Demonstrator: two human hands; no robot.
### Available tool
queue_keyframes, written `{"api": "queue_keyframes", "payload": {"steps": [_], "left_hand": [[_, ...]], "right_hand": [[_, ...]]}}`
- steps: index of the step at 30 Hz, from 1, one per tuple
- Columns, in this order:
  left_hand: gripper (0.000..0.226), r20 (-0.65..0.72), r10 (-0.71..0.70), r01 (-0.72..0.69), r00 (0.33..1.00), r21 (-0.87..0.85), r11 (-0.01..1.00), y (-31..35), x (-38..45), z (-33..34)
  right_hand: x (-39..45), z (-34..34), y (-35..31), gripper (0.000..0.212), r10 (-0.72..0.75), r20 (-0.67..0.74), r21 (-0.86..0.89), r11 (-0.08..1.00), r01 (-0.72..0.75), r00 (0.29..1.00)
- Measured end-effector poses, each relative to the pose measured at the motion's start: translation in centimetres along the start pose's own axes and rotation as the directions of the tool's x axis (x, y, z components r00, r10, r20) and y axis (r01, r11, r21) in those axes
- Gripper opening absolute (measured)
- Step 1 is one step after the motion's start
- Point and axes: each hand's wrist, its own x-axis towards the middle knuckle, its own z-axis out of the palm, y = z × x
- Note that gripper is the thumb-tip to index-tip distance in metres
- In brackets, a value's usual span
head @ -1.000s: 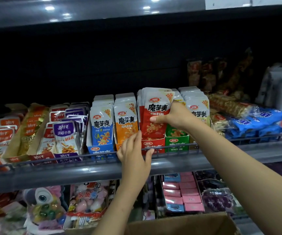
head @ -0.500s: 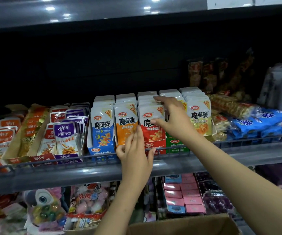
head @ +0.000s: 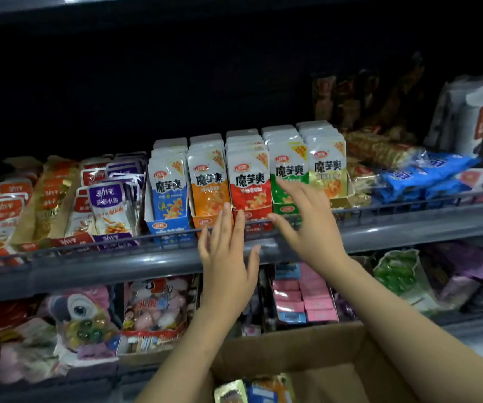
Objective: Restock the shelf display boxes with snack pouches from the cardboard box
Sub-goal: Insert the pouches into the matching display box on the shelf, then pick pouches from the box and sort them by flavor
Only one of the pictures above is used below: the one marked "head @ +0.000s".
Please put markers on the person's left hand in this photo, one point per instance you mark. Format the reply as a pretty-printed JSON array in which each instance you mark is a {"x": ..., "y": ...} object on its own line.
[{"x": 224, "y": 272}]

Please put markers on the person's right hand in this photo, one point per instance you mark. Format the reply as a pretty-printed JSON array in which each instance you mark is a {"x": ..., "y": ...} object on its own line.
[{"x": 315, "y": 234}]

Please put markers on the person's left thumb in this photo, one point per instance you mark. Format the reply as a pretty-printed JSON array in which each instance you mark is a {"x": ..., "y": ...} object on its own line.
[{"x": 253, "y": 259}]

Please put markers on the person's left little finger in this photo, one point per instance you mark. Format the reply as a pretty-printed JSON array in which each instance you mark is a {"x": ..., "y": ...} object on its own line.
[{"x": 203, "y": 249}]

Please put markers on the person's right thumb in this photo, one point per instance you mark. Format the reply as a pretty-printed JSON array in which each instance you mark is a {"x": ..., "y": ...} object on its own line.
[{"x": 280, "y": 226}]

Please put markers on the person's left middle finger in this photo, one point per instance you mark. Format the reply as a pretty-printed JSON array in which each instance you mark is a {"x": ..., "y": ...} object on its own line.
[{"x": 226, "y": 228}]

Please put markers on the person's right forearm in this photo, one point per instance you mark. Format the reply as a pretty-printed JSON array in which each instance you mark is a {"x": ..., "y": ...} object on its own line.
[{"x": 413, "y": 344}]

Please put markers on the person's left forearm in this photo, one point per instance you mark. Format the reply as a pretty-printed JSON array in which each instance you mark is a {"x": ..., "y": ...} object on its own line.
[{"x": 182, "y": 356}]

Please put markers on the green display carton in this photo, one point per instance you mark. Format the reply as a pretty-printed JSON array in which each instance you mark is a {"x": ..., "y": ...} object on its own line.
[{"x": 285, "y": 208}]

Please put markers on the orange display carton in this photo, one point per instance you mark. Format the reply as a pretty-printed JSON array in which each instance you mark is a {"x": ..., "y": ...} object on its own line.
[{"x": 203, "y": 222}]

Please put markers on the red display carton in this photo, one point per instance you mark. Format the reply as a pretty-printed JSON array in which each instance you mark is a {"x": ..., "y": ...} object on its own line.
[{"x": 255, "y": 218}]

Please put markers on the blue display carton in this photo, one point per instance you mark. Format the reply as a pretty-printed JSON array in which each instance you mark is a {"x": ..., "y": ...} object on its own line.
[{"x": 170, "y": 230}]

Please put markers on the row of orange label packets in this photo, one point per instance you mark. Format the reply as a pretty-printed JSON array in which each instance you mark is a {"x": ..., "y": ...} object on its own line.
[{"x": 208, "y": 180}]

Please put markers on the row of red label packets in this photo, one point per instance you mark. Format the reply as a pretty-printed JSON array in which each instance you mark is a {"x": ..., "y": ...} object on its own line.
[{"x": 250, "y": 176}]

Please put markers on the stack of pink packets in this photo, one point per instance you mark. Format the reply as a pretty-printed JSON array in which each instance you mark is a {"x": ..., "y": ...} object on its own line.
[{"x": 308, "y": 295}]

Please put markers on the row of green label packets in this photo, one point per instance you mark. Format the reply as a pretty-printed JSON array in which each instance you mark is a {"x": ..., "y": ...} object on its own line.
[{"x": 285, "y": 159}]

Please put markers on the yellow display carton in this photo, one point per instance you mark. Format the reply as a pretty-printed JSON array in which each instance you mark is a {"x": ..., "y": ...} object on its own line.
[{"x": 344, "y": 200}]

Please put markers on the row of blue label packets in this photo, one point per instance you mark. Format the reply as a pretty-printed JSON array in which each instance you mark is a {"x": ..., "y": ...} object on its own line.
[{"x": 168, "y": 184}]

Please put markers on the row of yellow label packets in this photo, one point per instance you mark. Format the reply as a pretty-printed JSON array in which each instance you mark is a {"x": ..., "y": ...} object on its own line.
[{"x": 327, "y": 167}]

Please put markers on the cartoon marshmallow candy bag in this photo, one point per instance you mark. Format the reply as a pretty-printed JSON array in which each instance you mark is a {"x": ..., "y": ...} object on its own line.
[{"x": 157, "y": 310}]

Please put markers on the grey shelf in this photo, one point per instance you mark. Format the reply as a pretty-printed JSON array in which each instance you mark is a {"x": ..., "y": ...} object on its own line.
[
  {"x": 98, "y": 2},
  {"x": 119, "y": 268}
]

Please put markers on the row of purple fish packets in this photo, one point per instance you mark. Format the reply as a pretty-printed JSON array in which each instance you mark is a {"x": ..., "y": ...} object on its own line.
[{"x": 113, "y": 201}]

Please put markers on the brown cardboard box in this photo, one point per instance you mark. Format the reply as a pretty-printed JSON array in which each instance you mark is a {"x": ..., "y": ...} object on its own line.
[{"x": 300, "y": 352}]

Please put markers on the pile of clear nut bars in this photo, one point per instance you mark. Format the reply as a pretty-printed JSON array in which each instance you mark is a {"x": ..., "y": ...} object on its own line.
[{"x": 380, "y": 148}]

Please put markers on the green candy bag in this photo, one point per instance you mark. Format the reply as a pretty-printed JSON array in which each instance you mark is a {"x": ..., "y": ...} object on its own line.
[{"x": 399, "y": 272}]

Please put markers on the row of red fish packets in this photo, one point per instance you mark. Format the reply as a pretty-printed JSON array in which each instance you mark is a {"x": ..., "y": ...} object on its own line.
[{"x": 81, "y": 209}]

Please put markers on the blue orange snack packet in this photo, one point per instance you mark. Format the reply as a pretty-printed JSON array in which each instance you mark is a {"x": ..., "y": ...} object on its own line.
[{"x": 269, "y": 391}]

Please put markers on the toy bird candy bag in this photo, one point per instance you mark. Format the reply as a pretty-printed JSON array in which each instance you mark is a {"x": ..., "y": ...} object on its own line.
[{"x": 82, "y": 318}]

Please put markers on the row of dark snack bags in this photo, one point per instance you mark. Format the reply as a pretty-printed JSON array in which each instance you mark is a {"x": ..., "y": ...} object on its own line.
[{"x": 363, "y": 100}]

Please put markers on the pile of blue snack packets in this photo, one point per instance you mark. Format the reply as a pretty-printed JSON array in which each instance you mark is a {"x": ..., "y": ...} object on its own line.
[{"x": 422, "y": 174}]

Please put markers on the gold display carton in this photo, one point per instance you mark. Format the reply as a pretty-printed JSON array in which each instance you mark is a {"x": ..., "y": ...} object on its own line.
[{"x": 52, "y": 197}]

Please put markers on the purple snack bag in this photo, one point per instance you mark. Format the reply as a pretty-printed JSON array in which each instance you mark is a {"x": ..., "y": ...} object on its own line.
[{"x": 468, "y": 268}]

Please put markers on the row of orange white packets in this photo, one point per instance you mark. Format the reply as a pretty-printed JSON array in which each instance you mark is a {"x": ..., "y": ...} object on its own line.
[{"x": 2, "y": 218}]

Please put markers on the pink white candy bag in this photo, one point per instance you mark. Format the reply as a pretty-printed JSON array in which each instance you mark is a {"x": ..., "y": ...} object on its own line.
[{"x": 27, "y": 352}]

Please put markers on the row of white snack bags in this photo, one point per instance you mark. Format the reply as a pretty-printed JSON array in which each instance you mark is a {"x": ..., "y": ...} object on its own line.
[{"x": 464, "y": 117}]

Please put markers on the grey top shelf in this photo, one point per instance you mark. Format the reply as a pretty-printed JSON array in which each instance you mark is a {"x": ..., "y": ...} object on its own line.
[{"x": 98, "y": 2}]

